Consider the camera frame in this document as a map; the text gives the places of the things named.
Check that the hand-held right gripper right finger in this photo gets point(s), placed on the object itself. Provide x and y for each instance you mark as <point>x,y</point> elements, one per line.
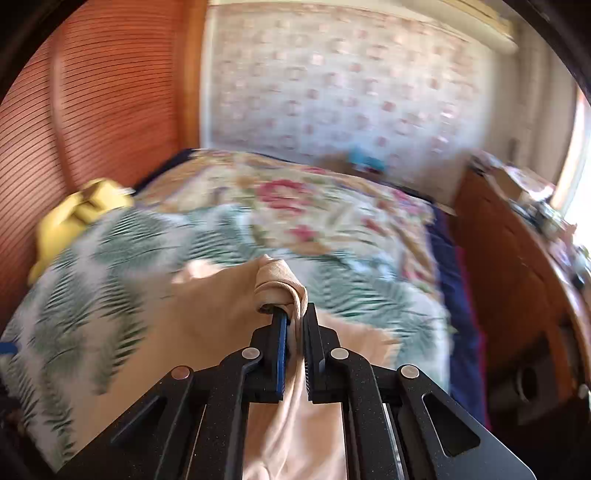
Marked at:
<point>314,364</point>

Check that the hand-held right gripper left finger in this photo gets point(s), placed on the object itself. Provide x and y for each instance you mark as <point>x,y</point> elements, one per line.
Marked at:
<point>279,355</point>

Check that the beige printed t-shirt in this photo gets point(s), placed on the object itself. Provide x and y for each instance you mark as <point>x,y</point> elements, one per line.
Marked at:
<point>203,314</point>

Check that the dark blue sheet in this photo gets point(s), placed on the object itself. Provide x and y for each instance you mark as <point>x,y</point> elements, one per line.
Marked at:
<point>455,314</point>

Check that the floral quilt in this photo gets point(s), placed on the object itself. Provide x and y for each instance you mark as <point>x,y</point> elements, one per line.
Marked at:
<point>300,198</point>

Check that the leaf print bedsheet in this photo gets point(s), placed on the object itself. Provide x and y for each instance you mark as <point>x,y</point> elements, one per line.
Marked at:
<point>92,286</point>

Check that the teal cloth bundle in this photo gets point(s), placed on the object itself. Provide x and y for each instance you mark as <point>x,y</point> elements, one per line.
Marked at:
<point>367,159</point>

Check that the wooden cabinet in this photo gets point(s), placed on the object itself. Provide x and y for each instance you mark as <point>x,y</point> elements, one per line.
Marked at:
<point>508,267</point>

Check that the yellow plush toy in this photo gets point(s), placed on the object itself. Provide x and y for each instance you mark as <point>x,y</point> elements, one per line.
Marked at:
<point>69,221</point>

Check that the cardboard box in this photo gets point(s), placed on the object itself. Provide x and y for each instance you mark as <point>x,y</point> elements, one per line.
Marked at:
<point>517,182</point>

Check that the slatted wooden panel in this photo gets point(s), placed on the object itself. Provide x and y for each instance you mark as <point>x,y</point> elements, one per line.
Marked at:
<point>101,106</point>

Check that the window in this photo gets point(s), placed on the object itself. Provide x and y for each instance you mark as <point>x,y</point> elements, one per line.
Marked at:
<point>575,161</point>

